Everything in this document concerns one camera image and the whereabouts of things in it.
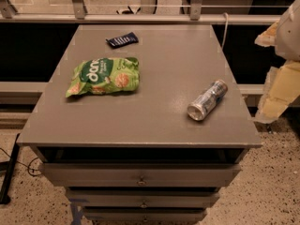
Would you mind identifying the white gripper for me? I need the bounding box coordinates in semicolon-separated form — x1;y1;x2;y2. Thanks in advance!
254;0;300;124

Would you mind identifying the green rice chip bag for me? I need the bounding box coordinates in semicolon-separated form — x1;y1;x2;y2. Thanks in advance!
66;57;140;98

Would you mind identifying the silver blue drink can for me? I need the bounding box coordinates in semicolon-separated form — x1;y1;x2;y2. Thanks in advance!
187;80;228;121

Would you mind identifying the dark blue snack bar wrapper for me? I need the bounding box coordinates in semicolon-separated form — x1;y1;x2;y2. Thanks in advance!
107;32;139;49

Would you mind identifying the grey drawer cabinet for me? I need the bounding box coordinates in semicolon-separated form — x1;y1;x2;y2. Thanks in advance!
16;23;263;225

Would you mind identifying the bottom grey drawer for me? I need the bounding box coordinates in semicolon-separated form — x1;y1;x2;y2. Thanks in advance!
82;207;206;222

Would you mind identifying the grey drawer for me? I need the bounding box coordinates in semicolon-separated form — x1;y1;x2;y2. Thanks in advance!
82;207;206;222
40;163;241;188
66;189;219;208

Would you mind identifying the middle grey drawer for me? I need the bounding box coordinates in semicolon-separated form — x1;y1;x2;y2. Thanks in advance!
66;189;219;208

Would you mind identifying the top grey drawer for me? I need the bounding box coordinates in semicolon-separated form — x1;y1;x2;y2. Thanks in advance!
40;163;241;188

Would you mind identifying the black floor stand bar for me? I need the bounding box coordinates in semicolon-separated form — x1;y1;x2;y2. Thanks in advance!
0;142;20;204

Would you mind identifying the white hanging cable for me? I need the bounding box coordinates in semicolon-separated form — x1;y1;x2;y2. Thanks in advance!
220;12;230;51

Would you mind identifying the metal railing frame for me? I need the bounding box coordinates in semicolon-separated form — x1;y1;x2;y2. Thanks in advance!
0;0;295;24

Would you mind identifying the thin black floor cable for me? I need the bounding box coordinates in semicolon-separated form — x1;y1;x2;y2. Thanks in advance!
0;147;42;178

